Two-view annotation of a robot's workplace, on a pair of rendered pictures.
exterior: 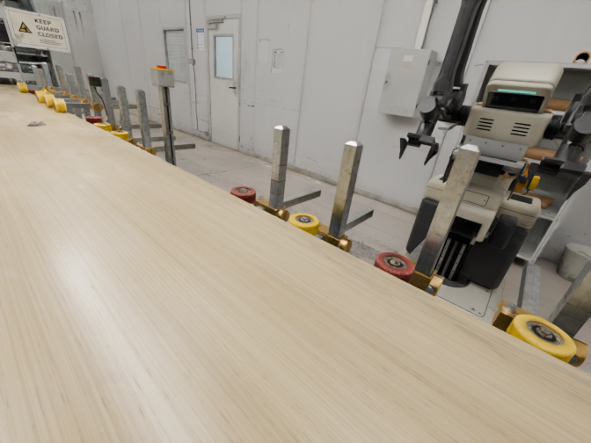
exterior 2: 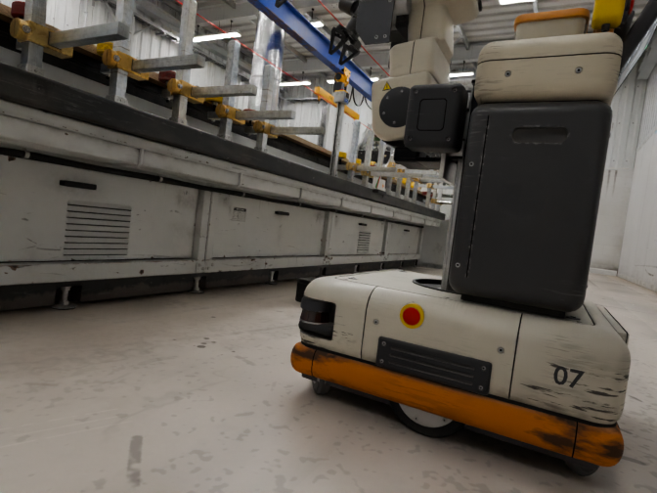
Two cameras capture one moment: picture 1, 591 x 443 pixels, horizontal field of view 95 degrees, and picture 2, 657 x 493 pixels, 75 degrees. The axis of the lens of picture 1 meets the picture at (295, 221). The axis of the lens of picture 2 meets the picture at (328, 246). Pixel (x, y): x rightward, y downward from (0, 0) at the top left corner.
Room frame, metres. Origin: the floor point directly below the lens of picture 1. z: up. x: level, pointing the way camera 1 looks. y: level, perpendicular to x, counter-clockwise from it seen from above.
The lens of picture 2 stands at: (0.84, -1.99, 0.41)
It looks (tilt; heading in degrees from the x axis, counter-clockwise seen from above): 3 degrees down; 79
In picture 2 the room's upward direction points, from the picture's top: 7 degrees clockwise
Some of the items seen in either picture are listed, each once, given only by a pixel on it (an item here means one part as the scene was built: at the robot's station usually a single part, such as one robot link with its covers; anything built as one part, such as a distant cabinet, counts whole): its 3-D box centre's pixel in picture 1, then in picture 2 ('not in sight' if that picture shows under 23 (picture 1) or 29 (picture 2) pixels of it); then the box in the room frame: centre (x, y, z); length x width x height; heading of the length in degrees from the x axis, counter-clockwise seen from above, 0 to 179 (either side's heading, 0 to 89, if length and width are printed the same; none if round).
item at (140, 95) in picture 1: (146, 138); (353, 156); (1.47, 0.86, 0.88); 0.04 x 0.04 x 0.48; 52
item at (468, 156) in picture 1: (431, 250); (183, 67); (0.55, -0.32, 0.91); 0.04 x 0.04 x 0.48; 52
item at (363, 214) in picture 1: (339, 228); (249, 115); (0.79, -0.14, 0.81); 0.43 x 0.03 x 0.04; 142
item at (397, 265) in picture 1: (389, 281); (168, 87); (0.48, -0.22, 0.85); 0.08 x 0.08 x 0.11
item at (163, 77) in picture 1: (162, 78); (341, 98); (1.31, 0.65, 1.18); 0.07 x 0.07 x 0.08; 52
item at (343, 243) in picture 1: (328, 238); (231, 114); (0.72, -0.11, 0.81); 0.14 x 0.06 x 0.05; 52
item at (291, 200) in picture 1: (283, 204); (283, 131); (0.95, 0.05, 0.81); 0.43 x 0.03 x 0.04; 142
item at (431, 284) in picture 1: (411, 273); (186, 91); (0.56, -0.30, 0.83); 0.14 x 0.06 x 0.05; 52
